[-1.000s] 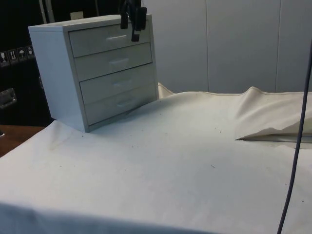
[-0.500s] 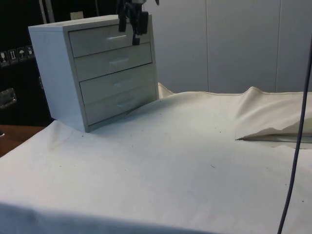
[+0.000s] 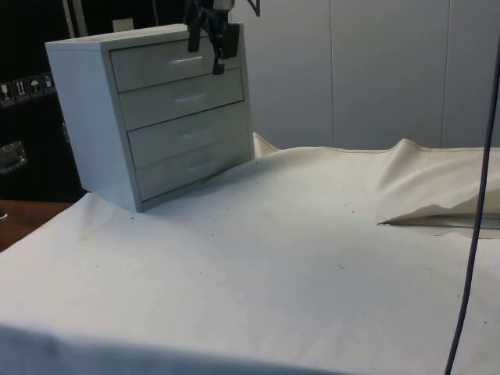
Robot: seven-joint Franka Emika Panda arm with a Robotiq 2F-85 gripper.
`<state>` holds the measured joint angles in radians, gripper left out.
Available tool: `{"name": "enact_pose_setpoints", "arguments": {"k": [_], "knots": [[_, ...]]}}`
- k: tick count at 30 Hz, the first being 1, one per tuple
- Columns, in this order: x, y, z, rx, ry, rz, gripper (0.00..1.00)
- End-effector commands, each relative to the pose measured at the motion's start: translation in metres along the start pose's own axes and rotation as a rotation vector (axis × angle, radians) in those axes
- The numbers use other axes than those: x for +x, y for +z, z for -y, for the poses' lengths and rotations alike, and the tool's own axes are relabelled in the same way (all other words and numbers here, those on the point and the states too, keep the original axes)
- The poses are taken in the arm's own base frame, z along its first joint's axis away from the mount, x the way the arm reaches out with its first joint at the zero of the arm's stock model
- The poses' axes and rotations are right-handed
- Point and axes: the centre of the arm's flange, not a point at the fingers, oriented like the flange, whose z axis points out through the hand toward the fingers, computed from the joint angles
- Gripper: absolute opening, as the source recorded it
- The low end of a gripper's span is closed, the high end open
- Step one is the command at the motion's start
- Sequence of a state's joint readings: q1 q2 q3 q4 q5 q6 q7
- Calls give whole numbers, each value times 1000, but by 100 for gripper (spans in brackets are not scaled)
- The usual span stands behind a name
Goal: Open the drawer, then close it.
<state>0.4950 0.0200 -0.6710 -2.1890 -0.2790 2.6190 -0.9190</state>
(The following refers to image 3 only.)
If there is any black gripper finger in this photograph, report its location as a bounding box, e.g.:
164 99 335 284
185 0 203 54
202 6 241 76

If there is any white chest of drawers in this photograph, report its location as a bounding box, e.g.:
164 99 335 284
45 22 256 214

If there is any pale locker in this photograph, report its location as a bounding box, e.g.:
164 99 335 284
445 0 500 148

